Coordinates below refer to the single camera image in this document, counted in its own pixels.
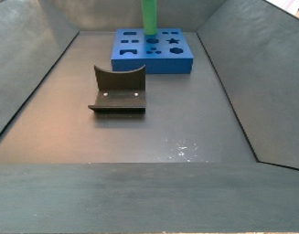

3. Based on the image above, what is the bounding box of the green oval cylinder peg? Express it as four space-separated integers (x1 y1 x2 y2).
142 0 158 35

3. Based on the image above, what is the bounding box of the blue foam shape board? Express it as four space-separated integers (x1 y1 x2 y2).
111 28 192 74

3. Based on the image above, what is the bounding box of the black curved holder stand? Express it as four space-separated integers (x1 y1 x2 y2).
88 67 147 112

